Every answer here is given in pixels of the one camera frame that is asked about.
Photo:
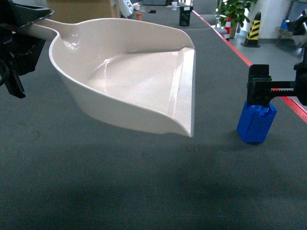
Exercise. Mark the red conveyor frame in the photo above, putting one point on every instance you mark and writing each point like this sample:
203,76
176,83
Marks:
294,105

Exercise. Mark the orange small bottle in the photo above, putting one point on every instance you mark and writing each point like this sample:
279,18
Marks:
139,16

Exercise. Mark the beige plastic dustpan tray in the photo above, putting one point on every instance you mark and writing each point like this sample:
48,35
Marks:
126,73

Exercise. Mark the red white traffic cone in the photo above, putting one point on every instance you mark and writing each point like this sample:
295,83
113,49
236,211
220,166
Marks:
228,28

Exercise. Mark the green potted plant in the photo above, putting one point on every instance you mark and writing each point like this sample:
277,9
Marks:
236,10

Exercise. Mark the yellow black traffic cone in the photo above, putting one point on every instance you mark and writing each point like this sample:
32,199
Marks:
253,34

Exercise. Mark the grey office chair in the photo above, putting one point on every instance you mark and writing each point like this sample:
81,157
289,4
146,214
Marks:
207,10

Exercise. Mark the blue plastic canister part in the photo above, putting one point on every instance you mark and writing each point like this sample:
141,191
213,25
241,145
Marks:
255,122

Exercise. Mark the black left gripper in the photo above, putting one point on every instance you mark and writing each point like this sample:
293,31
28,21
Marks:
20,53

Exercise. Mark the large open cardboard box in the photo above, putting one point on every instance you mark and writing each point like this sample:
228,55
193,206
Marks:
75,11

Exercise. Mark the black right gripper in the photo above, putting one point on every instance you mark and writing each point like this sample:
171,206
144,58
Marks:
261,89

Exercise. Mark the black device on belt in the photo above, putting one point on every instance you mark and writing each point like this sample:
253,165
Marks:
184,15

